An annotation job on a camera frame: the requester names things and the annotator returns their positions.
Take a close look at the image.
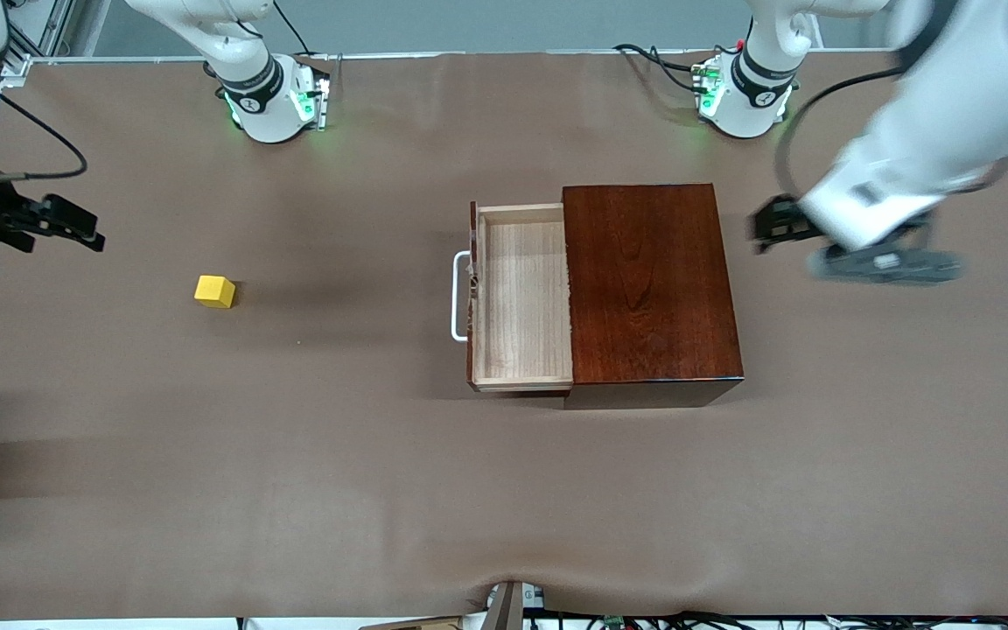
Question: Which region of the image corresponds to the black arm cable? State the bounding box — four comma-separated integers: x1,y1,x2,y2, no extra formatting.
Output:
773,68,907,207
0,79,88,183

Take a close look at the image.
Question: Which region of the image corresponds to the dark wooden drawer cabinet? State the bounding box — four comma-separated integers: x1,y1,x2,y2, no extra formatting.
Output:
562,182,746,410

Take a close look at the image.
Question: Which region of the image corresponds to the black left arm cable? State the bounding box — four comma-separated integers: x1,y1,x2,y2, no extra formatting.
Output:
773,68,907,207

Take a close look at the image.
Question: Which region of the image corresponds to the yellow block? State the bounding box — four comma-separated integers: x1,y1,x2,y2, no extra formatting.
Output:
193,275,237,310

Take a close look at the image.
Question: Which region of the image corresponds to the aluminium frame profile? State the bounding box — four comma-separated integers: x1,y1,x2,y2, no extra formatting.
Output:
0,0,76,80

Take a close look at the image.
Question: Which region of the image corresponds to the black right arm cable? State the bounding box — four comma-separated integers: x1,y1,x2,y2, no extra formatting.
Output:
0,79,88,183

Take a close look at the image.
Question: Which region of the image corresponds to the light wooden drawer white handle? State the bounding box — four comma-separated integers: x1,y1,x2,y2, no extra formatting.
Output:
451,201,575,395

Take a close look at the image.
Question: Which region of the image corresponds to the brown table cover cloth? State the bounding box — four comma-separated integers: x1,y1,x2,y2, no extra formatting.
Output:
0,48,1008,620

